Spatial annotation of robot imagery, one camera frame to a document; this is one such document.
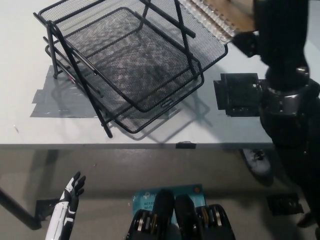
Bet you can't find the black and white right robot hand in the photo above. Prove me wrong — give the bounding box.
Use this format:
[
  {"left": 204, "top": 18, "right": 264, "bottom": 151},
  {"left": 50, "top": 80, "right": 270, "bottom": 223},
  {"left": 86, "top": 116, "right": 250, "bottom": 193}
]
[{"left": 232, "top": 0, "right": 311, "bottom": 93}]

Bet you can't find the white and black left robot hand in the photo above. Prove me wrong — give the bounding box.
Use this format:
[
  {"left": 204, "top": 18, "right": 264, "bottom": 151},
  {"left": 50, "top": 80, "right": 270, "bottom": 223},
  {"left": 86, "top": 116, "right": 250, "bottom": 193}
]
[{"left": 44, "top": 171, "right": 87, "bottom": 240}]

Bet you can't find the brown spiral notebook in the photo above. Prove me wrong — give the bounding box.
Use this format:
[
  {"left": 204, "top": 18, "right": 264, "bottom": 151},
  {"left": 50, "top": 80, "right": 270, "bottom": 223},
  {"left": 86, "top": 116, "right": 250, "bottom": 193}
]
[{"left": 178, "top": 0, "right": 261, "bottom": 45}]

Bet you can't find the black mesh two-tier file tray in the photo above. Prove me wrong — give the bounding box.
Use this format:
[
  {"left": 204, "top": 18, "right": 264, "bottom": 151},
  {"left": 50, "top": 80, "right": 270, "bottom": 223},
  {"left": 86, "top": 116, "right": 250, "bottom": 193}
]
[{"left": 33, "top": 0, "right": 229, "bottom": 139}]

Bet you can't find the black floor tape patch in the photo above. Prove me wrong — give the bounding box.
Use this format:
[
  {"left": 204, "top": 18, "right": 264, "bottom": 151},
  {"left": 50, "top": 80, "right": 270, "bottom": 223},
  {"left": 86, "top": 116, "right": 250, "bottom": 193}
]
[
  {"left": 34, "top": 198, "right": 61, "bottom": 222},
  {"left": 266, "top": 193, "right": 305, "bottom": 217}
]

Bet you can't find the black table leg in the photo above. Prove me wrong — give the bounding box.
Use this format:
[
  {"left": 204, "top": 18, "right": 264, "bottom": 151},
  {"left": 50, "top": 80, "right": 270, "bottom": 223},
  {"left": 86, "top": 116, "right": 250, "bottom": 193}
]
[
  {"left": 297, "top": 212, "right": 320, "bottom": 229},
  {"left": 0, "top": 187, "right": 42, "bottom": 230}
]

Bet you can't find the black square tape patch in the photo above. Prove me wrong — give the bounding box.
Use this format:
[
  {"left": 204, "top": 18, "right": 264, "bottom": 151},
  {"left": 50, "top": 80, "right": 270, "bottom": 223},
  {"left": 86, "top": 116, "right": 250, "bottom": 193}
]
[{"left": 213, "top": 72, "right": 264, "bottom": 118}]

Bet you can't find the teal cardboard box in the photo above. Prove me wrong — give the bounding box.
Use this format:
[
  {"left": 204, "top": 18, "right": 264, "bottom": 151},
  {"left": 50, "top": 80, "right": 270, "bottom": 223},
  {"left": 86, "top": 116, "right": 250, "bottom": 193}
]
[{"left": 131, "top": 184, "right": 207, "bottom": 224}]

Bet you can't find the small black tape strip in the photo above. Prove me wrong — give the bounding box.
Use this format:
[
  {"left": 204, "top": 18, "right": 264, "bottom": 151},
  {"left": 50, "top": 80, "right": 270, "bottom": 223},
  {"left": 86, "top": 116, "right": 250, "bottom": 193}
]
[{"left": 176, "top": 141, "right": 197, "bottom": 151}]

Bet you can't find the grey duct tape patch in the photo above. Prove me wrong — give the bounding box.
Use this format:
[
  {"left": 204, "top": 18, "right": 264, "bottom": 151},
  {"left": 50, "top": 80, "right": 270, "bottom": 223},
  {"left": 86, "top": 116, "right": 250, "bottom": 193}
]
[{"left": 29, "top": 65, "right": 104, "bottom": 119}]

